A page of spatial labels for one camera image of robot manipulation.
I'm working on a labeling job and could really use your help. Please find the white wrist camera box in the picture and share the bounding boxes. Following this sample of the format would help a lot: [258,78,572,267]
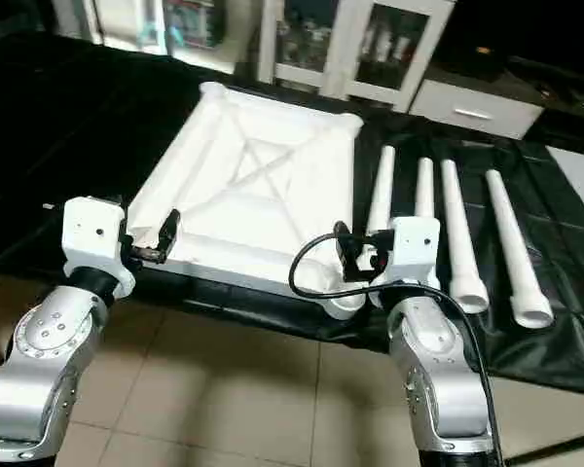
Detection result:
[61,197,137,298]
[370,216,442,295]

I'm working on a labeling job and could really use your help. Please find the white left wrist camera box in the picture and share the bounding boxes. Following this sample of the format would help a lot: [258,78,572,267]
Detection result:
[61,197,137,298]

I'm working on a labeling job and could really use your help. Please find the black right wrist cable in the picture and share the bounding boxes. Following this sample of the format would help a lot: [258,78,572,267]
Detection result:
[288,232,507,467]

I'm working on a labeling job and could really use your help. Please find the white flat panel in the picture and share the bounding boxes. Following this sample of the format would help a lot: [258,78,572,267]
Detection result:
[545,146,584,234]

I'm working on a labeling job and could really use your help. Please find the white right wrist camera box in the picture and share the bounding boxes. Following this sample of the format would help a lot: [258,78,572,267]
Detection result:
[370,216,442,295]

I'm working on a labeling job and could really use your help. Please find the black work mat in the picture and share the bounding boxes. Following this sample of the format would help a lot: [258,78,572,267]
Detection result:
[0,34,584,395]

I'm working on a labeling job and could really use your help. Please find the storage rack with items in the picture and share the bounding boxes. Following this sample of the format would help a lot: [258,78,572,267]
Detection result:
[127,0,230,52]

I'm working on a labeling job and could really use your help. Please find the white glass door cabinet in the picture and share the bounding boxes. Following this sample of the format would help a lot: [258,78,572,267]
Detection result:
[258,0,456,113]

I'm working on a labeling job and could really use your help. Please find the white plastic table top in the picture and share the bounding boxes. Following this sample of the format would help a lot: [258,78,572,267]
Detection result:
[127,82,366,320]

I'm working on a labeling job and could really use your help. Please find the white plastic table leg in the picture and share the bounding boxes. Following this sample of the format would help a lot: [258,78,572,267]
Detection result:
[484,168,556,330]
[414,158,437,221]
[440,159,491,314]
[358,146,397,275]

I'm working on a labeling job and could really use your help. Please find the white drawer unit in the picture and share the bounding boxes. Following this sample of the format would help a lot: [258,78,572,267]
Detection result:
[409,78,544,140]

